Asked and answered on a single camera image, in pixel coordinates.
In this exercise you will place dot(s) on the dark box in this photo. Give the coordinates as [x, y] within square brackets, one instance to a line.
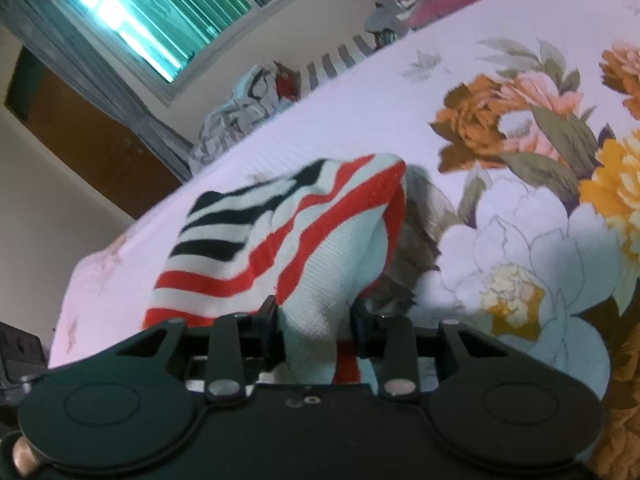
[17, 355]

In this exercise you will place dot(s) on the brown wooden wardrobe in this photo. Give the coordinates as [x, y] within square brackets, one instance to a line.
[85, 150]

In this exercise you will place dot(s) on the grey curtain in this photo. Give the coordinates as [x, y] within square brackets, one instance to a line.
[90, 70]

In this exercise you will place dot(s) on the grey white striped cloth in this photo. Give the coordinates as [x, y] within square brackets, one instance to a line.
[335, 62]

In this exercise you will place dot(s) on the striped white black red garment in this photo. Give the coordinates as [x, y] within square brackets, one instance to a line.
[325, 255]

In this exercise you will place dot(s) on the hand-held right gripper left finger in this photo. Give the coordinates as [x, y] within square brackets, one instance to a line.
[272, 332]

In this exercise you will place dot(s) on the floral bed sheet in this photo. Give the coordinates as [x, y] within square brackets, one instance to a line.
[350, 110]

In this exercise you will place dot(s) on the pile of crumpled clothes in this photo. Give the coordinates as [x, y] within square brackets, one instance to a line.
[240, 105]

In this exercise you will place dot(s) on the window with teal glass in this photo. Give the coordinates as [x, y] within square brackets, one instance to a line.
[165, 15]

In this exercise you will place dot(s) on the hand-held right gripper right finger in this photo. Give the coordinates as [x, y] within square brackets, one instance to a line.
[358, 330]

